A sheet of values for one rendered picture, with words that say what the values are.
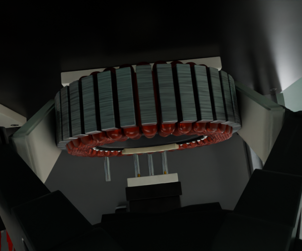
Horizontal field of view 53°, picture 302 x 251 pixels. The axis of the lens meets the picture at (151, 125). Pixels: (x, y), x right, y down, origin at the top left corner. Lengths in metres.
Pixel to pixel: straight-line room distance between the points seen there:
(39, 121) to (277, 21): 0.19
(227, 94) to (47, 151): 0.10
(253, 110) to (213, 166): 0.44
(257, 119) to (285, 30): 0.13
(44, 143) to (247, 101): 0.11
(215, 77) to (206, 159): 0.45
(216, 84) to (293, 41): 0.16
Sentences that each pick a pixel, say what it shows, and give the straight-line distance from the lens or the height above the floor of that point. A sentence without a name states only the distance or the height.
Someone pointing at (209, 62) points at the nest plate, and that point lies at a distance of 0.29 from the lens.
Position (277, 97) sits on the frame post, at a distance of 0.48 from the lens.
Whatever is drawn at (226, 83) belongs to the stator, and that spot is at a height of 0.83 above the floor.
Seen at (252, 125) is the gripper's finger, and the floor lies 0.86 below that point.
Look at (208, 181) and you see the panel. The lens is 0.60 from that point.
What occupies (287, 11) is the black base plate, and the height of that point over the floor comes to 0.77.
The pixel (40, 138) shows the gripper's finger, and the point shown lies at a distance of 0.16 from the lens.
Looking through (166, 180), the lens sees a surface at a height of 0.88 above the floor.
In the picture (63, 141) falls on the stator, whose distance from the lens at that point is 0.17.
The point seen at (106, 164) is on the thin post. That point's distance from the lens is 0.42.
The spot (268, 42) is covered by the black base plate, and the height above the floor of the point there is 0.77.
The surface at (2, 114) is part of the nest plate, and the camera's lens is 0.40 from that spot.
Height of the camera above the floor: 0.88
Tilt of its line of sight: 11 degrees down
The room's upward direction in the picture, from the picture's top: 174 degrees clockwise
